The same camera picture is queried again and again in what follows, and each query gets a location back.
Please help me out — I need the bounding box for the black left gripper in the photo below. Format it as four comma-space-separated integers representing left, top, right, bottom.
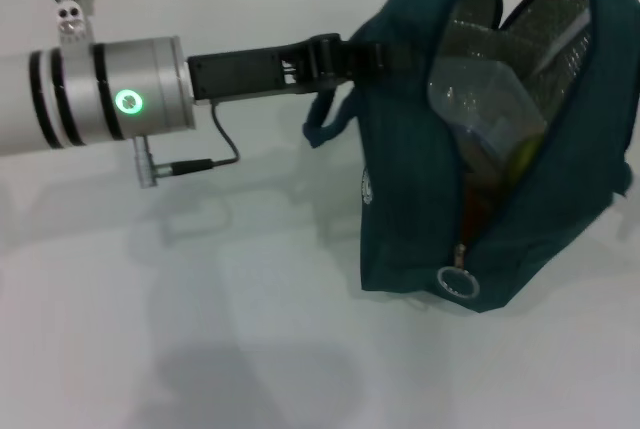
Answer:
186, 33, 390, 104

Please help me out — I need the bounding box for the clear plastic container blue rim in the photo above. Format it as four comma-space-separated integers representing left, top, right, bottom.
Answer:
428, 56, 550, 173

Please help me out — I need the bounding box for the dark teal fabric lunch bag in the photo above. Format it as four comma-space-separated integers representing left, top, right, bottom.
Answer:
302, 0, 640, 319

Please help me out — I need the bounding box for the green cucumber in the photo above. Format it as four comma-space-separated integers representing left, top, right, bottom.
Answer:
509, 136, 544, 178

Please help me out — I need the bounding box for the orange yellow pear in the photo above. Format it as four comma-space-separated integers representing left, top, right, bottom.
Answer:
462, 183, 501, 245

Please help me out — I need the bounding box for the grey head camera bracket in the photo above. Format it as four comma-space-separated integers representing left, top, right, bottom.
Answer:
53, 0, 97, 49

